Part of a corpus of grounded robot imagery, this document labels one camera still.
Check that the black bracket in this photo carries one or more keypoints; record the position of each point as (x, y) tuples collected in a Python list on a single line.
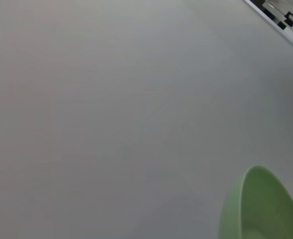
[(292, 19)]

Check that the light green plate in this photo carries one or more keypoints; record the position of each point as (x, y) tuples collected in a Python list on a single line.
[(260, 211)]

